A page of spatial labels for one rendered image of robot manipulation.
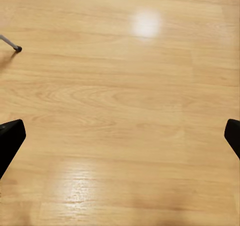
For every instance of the camera tripod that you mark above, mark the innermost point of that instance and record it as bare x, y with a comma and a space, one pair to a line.
15, 47

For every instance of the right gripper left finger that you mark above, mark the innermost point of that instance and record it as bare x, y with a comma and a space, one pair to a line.
12, 136

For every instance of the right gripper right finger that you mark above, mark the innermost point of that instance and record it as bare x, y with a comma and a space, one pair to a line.
232, 135

